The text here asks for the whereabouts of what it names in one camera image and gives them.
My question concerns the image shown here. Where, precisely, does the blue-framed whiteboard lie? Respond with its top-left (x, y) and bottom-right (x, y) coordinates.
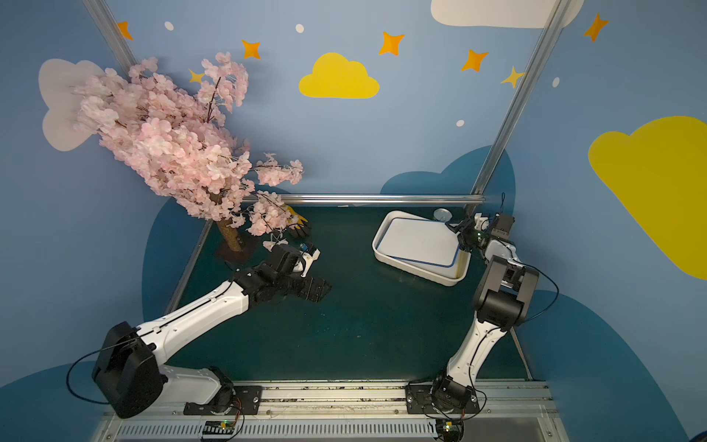
top-left (376, 217), bottom-right (460, 268)

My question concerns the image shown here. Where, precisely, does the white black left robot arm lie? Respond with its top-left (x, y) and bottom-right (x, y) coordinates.
top-left (92, 243), bottom-right (331, 419)

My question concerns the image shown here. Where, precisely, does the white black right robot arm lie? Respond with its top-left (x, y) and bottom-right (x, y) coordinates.
top-left (430, 213), bottom-right (541, 414)

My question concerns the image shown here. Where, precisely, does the white plastic storage box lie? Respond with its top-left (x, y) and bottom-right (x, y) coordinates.
top-left (372, 210), bottom-right (471, 287)

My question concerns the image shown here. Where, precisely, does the black yellow work glove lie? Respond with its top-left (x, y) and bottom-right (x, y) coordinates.
top-left (285, 206), bottom-right (311, 239)

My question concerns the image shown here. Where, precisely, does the left green circuit board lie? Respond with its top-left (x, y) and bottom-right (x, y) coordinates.
top-left (199, 420), bottom-right (237, 441)

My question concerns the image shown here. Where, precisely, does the pink artificial blossom tree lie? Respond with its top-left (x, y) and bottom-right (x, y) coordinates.
top-left (74, 53), bottom-right (304, 248)

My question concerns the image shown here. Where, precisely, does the right round circuit board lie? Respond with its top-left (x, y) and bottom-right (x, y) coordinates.
top-left (435, 420), bottom-right (464, 442)

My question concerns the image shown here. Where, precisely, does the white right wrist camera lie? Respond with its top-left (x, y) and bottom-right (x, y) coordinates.
top-left (473, 213), bottom-right (490, 232)

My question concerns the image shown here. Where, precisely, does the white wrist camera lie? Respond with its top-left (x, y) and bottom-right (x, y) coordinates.
top-left (295, 243), bottom-right (320, 278)
top-left (473, 213), bottom-right (490, 232)

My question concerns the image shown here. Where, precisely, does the dark tree base plate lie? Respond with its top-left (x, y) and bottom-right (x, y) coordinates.
top-left (214, 233), bottom-right (260, 264)

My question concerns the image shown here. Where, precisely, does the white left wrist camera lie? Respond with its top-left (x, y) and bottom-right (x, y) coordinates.
top-left (295, 243), bottom-right (320, 278)

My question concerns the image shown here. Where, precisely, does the horizontal aluminium back rail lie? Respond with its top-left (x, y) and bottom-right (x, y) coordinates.
top-left (280, 194), bottom-right (484, 206)

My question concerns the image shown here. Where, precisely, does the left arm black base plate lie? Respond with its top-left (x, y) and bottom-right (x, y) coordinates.
top-left (183, 385), bottom-right (263, 416)

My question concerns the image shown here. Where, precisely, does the aluminium front rail frame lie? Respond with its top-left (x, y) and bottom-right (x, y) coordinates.
top-left (93, 380), bottom-right (569, 441)

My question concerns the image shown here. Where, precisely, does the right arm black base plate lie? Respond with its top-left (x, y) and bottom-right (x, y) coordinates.
top-left (404, 379), bottom-right (481, 416)

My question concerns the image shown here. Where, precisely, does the right aluminium corner post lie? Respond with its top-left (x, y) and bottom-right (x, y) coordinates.
top-left (464, 0), bottom-right (573, 217)

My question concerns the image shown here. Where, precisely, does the aluminium corner post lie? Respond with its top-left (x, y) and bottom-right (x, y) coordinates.
top-left (82, 0), bottom-right (137, 74)
top-left (464, 0), bottom-right (573, 217)

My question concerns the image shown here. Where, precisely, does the left aluminium corner post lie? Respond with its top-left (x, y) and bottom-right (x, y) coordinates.
top-left (82, 0), bottom-right (137, 74)

